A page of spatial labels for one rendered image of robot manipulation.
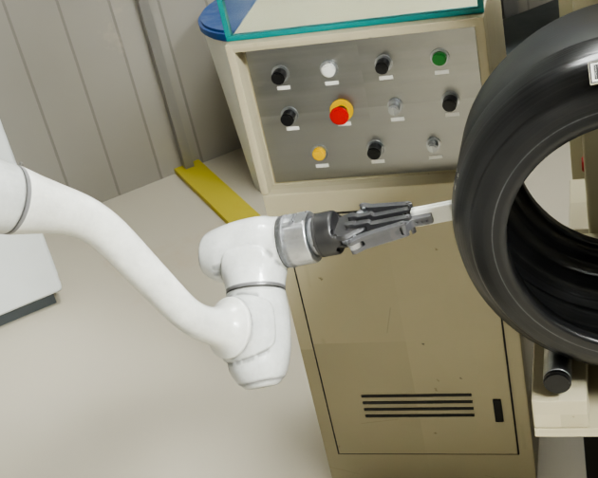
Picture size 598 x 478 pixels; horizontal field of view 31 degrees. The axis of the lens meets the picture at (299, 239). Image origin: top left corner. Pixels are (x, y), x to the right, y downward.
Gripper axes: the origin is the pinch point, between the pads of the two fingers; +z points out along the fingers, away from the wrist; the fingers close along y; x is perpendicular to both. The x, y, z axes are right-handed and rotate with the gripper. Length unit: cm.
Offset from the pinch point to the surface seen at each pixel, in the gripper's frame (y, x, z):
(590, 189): 25.8, 15.5, 22.1
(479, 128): -5.8, -15.8, 12.1
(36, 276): 144, 75, -187
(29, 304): 143, 86, -195
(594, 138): 25.8, 5.7, 24.7
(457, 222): -8.2, -2.3, 5.4
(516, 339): 58, 70, -6
